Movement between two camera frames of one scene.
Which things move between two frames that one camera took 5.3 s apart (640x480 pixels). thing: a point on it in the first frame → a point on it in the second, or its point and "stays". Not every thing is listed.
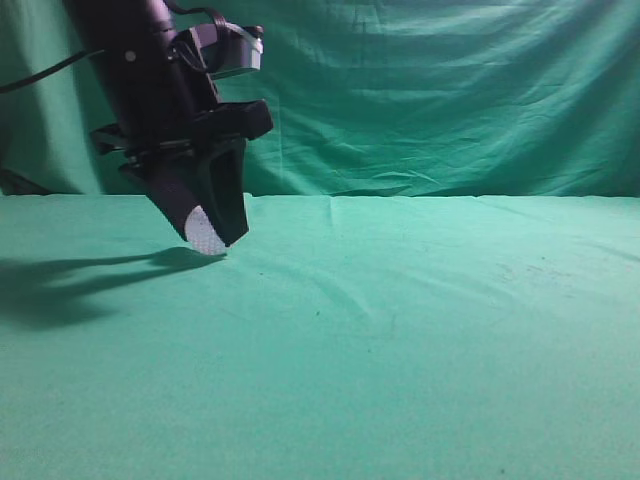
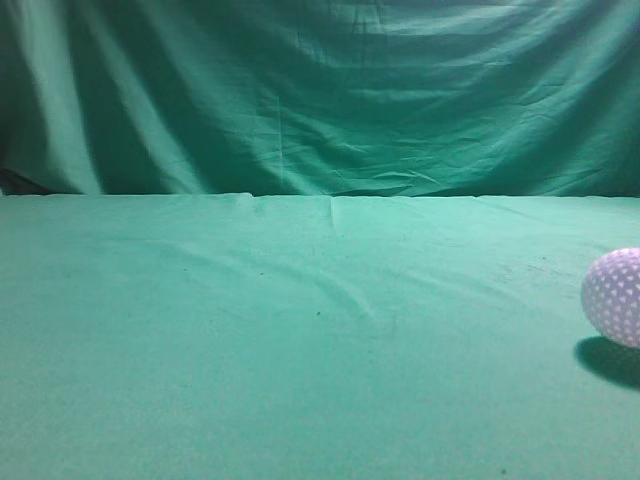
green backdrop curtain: x=370 y=97 stays
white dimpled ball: x=201 y=234 → x=610 y=296
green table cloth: x=345 y=338 stays
